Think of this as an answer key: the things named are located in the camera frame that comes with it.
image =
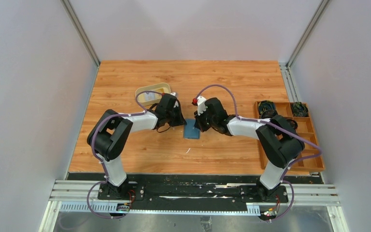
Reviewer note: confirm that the card in tray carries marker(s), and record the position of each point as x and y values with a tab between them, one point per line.
149	97

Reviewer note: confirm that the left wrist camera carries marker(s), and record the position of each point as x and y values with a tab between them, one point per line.
174	94

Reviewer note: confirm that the aluminium corner post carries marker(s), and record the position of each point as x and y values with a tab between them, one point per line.
81	31
307	32

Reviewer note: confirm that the blue card holder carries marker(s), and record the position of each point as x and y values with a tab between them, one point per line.
190	131

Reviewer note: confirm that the beige oval tray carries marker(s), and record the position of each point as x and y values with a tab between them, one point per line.
160	88

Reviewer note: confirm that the right aluminium corner post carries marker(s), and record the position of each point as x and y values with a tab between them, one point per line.
307	32

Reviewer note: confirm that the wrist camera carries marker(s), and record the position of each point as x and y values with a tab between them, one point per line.
199	102
174	94

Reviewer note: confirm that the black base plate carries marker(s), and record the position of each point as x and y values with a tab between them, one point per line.
182	192

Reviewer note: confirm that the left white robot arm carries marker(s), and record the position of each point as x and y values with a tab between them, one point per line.
110	134

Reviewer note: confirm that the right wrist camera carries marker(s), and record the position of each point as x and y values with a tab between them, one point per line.
199	102

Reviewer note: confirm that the left aluminium corner post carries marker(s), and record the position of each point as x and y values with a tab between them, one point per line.
81	31

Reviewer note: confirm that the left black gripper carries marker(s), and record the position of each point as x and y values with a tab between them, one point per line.
180	120

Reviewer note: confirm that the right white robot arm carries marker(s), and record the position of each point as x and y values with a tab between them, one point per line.
276	135

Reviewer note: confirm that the aluminium rail frame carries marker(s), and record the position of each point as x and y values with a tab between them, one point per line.
68	196

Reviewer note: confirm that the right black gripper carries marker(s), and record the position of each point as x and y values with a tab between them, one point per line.
199	123

